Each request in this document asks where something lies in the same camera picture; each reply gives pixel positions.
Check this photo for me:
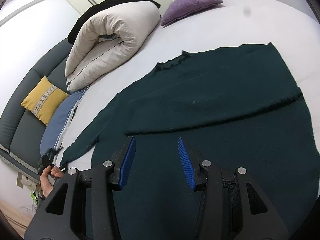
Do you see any dark green knit sweater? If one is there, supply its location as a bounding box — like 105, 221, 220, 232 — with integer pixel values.
62, 44, 319, 239

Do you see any dark grey headboard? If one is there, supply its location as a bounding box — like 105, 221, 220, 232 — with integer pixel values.
1, 39, 72, 181

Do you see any person's left hand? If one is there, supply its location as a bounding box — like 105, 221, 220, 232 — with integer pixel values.
40, 165, 63, 198

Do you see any white bed sheet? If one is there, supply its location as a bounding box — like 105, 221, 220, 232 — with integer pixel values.
70, 0, 319, 168

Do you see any folded beige duvet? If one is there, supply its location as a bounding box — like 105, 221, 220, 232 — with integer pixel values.
65, 1, 161, 92

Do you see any blue pillow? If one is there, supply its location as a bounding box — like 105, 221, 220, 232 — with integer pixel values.
40, 89, 86, 156

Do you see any yellow patterned cushion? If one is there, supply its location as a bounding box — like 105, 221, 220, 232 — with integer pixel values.
21, 76, 68, 126

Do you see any purple cushion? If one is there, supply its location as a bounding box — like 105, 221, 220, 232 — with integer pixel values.
161, 0, 223, 27

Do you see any black garment behind duvet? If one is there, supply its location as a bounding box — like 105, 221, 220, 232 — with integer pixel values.
67, 0, 161, 45

